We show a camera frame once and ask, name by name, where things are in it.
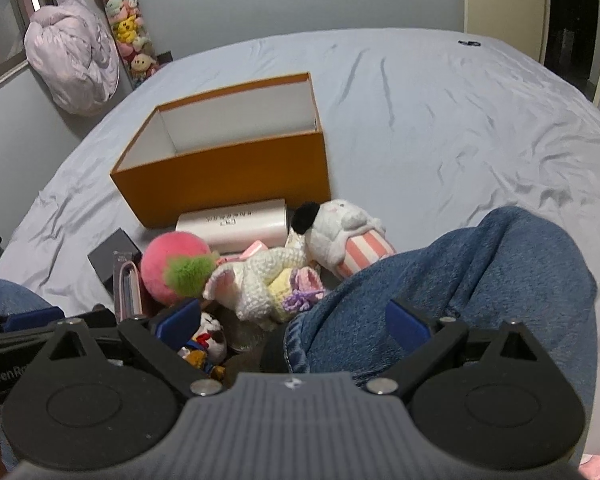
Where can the pink fluffy ball green leaf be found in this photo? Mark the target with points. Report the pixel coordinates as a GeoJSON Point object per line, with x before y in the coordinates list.
{"type": "Point", "coordinates": [165, 265]}

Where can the small black object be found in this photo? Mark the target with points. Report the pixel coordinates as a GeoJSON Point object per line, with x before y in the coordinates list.
{"type": "Point", "coordinates": [469, 43]}

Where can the small duck figure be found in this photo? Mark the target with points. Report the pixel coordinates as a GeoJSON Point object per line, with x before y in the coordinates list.
{"type": "Point", "coordinates": [207, 337]}

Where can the pink duvet bundle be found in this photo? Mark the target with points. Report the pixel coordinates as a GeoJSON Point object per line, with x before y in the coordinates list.
{"type": "Point", "coordinates": [70, 60]}

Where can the white rectangular case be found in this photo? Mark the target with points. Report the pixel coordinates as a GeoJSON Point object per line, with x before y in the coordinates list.
{"type": "Point", "coordinates": [240, 225]}

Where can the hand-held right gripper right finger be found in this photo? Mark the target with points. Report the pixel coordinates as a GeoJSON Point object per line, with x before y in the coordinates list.
{"type": "Point", "coordinates": [407, 322]}

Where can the column of plush toys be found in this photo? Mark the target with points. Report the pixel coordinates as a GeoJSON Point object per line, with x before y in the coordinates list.
{"type": "Point", "coordinates": [127, 30]}

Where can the red white striped ball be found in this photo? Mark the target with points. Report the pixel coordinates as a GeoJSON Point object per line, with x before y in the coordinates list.
{"type": "Point", "coordinates": [340, 230]}

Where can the orange cardboard box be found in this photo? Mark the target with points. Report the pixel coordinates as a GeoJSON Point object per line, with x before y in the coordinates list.
{"type": "Point", "coordinates": [220, 180]}

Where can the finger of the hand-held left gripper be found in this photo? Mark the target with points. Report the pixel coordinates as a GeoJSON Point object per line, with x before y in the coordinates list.
{"type": "Point", "coordinates": [102, 312]}
{"type": "Point", "coordinates": [32, 318]}

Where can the person's leg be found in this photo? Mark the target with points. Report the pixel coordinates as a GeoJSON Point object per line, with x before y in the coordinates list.
{"type": "Point", "coordinates": [480, 285]}
{"type": "Point", "coordinates": [10, 295]}

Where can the window frame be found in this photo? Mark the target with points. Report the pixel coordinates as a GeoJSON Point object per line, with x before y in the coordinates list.
{"type": "Point", "coordinates": [0, 20]}

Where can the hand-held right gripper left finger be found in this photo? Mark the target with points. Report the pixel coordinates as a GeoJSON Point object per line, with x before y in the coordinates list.
{"type": "Point", "coordinates": [177, 322]}

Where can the pink card holder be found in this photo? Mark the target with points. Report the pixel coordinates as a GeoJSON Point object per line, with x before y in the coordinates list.
{"type": "Point", "coordinates": [130, 285]}

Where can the person's right leg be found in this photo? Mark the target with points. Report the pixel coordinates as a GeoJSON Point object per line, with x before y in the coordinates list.
{"type": "Point", "coordinates": [480, 285]}

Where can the person's left leg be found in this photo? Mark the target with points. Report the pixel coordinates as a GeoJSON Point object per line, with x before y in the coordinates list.
{"type": "Point", "coordinates": [10, 295]}

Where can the cream door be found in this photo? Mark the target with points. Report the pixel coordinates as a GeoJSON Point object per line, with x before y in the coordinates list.
{"type": "Point", "coordinates": [505, 5]}

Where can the white crochet bunny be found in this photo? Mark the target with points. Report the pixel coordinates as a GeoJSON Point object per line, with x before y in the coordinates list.
{"type": "Point", "coordinates": [260, 280]}

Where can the dark grey card box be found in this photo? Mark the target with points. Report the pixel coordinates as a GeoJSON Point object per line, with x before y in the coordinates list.
{"type": "Point", "coordinates": [111, 255]}

